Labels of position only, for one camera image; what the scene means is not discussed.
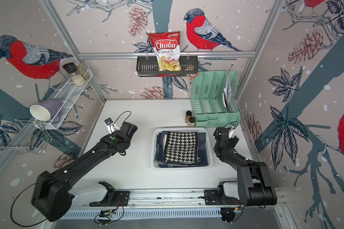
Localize white wire wall shelf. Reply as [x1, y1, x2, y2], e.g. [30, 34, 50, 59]
[36, 69, 93, 130]

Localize glass spice jar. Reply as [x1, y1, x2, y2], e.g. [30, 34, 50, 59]
[75, 61, 89, 80]

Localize wire cup holder rack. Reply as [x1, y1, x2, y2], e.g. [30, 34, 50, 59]
[0, 119, 54, 155]

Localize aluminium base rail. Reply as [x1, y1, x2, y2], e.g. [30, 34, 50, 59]
[42, 187, 287, 221]

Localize red Chuba chips bag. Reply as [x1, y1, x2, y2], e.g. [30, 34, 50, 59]
[149, 31, 181, 72]

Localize navy plaid scarf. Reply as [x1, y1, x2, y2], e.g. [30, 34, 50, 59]
[155, 132, 205, 166]

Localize tan spice bottle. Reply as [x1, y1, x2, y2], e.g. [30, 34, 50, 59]
[188, 116, 196, 127]

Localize houndstooth scarf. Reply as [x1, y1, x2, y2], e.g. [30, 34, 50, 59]
[163, 132, 199, 165]

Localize lavender cup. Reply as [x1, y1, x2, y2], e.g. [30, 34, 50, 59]
[30, 99, 63, 122]

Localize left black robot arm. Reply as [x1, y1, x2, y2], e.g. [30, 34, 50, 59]
[31, 122, 138, 222]

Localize white plastic basket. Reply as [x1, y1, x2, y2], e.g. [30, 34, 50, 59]
[151, 127, 213, 170]

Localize papers in organizer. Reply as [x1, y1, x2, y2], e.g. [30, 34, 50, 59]
[222, 74, 236, 113]

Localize black wall-mounted basket shelf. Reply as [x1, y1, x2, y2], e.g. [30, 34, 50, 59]
[136, 55, 198, 77]

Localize brown spice bottle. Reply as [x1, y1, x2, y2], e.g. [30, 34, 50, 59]
[185, 110, 193, 124]

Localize mint green file organizer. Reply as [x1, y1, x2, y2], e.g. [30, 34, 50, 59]
[190, 71, 240, 128]

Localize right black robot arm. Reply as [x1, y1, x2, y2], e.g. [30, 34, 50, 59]
[213, 127, 277, 207]

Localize black lid spice jar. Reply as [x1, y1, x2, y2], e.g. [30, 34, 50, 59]
[63, 63, 86, 86]

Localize small circuit board with wires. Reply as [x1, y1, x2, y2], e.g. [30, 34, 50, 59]
[94, 198, 125, 226]

